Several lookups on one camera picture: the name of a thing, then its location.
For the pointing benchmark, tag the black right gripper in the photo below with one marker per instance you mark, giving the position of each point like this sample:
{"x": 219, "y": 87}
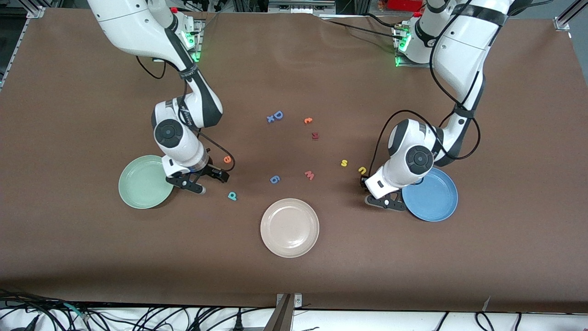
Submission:
{"x": 212, "y": 171}

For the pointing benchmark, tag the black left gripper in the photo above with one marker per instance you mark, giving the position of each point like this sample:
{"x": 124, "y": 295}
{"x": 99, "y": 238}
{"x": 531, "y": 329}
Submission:
{"x": 362, "y": 183}

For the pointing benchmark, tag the yellow letter u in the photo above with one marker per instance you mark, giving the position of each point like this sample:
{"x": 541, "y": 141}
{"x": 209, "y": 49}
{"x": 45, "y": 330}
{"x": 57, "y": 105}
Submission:
{"x": 361, "y": 172}

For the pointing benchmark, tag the teal letter p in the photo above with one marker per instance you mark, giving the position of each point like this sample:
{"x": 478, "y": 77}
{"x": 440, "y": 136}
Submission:
{"x": 232, "y": 196}

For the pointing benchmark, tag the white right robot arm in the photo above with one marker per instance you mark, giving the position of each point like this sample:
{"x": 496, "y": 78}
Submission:
{"x": 128, "y": 23}

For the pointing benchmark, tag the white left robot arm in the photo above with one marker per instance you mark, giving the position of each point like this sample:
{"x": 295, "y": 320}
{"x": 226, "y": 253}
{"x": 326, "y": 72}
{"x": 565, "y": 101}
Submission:
{"x": 459, "y": 46}

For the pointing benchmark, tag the blue letter g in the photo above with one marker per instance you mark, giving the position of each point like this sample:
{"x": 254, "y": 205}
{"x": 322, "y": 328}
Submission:
{"x": 274, "y": 179}

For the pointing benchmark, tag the pink letter w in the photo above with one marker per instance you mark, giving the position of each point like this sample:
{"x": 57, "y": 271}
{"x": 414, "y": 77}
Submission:
{"x": 309, "y": 175}

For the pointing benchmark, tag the blue plate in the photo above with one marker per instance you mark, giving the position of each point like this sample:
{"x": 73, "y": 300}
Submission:
{"x": 436, "y": 200}

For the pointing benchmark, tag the blue letter D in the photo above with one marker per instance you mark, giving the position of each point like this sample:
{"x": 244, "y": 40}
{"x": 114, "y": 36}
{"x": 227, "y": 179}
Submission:
{"x": 276, "y": 115}

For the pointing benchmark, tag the green plate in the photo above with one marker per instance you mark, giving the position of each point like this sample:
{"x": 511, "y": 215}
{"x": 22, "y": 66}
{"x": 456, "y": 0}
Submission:
{"x": 138, "y": 184}

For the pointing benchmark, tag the beige plate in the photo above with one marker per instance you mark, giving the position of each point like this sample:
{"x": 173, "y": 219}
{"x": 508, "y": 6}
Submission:
{"x": 290, "y": 227}

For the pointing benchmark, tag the brown table cover sheet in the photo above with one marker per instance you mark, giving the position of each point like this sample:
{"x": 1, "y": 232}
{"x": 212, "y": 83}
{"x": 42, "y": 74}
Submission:
{"x": 294, "y": 276}

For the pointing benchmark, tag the small grey tape tab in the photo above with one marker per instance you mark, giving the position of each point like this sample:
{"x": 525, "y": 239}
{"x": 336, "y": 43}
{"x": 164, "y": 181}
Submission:
{"x": 486, "y": 304}

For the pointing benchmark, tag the red box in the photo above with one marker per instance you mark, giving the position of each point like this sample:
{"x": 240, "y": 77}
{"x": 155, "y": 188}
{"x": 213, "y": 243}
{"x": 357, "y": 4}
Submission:
{"x": 404, "y": 4}

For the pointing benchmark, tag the grey metal box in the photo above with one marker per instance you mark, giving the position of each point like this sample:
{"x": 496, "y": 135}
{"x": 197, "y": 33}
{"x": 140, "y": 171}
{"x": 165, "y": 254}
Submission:
{"x": 301, "y": 5}

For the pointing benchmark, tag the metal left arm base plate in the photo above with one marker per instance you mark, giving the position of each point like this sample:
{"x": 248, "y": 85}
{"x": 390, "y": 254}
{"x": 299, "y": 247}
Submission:
{"x": 400, "y": 62}

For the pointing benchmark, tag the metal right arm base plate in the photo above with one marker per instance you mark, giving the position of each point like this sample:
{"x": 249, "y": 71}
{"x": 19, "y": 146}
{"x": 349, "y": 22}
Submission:
{"x": 199, "y": 46}

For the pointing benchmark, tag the metal table bracket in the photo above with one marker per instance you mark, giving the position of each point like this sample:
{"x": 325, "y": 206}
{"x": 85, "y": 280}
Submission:
{"x": 285, "y": 317}

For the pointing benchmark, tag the long aluminium frame rail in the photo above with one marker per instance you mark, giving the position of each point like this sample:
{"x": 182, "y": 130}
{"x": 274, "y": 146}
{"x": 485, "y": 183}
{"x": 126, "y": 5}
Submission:
{"x": 34, "y": 11}

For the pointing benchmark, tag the short aluminium frame profile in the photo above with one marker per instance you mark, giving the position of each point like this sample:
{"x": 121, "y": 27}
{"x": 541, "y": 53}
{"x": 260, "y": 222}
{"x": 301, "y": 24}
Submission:
{"x": 564, "y": 20}

